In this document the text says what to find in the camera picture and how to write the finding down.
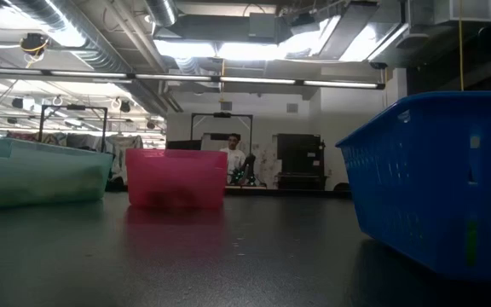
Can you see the silver ribbed air duct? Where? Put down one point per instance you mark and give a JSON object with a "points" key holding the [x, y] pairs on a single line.
{"points": [[109, 64]]}

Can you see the grey wall vent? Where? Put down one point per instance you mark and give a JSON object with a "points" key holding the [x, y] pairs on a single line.
{"points": [[226, 106], [292, 108]]}

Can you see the draped light cloth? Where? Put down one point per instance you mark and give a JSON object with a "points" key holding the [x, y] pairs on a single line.
{"points": [[124, 145]]}

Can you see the person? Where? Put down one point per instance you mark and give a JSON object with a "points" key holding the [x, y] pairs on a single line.
{"points": [[233, 155]]}

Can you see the dark monitor desk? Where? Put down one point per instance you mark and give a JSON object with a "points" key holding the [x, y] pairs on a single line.
{"points": [[301, 181]]}

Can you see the red plastic basket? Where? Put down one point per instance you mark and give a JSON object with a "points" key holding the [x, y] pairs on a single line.
{"points": [[177, 179]]}

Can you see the round silver air duct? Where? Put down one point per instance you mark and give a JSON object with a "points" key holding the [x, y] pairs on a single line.
{"points": [[162, 10]]}

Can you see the black security camera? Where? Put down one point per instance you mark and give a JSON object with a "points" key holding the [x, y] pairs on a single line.
{"points": [[377, 65]]}

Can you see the black frame stand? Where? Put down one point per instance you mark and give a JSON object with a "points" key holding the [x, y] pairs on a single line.
{"points": [[222, 114], [75, 108]]}

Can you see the black flat screen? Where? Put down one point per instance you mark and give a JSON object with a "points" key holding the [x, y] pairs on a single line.
{"points": [[183, 145]]}

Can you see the black background robot arm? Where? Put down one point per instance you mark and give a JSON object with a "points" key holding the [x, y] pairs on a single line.
{"points": [[245, 168]]}

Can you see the blue plastic basket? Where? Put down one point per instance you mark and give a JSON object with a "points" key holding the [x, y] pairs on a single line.
{"points": [[441, 183]]}

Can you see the ceiling light tube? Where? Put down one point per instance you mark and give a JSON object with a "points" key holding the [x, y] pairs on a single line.
{"points": [[7, 71], [88, 74], [173, 78], [341, 84], [257, 80]]}

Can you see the black monitor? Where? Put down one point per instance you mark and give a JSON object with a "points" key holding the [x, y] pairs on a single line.
{"points": [[298, 147]]}

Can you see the black bag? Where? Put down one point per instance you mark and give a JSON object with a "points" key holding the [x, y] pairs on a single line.
{"points": [[342, 187]]}

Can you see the teal plastic basket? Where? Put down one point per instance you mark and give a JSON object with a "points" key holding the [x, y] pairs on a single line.
{"points": [[58, 179]]}

